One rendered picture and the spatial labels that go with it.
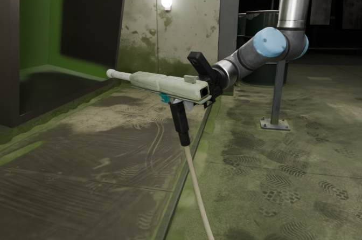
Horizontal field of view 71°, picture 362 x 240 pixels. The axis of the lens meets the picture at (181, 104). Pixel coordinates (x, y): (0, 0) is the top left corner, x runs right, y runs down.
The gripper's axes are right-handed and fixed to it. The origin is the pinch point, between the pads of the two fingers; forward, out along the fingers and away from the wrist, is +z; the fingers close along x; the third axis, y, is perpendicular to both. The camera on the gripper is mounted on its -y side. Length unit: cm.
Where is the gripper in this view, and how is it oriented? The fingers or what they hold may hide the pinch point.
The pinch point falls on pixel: (171, 96)
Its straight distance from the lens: 70.6
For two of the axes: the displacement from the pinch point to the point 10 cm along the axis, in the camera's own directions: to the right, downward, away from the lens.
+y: 2.0, 8.9, 4.1
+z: -7.0, 4.2, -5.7
